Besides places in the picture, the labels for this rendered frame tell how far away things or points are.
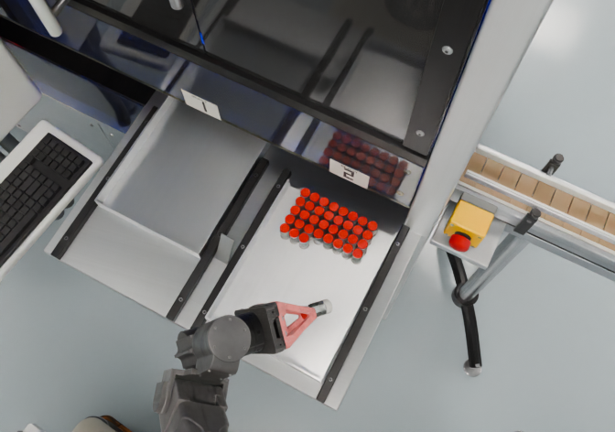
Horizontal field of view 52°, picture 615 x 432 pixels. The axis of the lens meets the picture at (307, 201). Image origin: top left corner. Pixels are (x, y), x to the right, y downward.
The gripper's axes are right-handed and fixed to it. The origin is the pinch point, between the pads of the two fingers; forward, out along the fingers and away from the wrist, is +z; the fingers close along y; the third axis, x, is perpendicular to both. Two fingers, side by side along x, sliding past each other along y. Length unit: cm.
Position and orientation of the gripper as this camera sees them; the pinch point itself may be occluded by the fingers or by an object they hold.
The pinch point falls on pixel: (307, 314)
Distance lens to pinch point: 96.5
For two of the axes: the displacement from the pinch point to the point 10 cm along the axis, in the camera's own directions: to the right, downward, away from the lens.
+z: 8.2, -1.6, 5.5
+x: -2.4, -9.7, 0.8
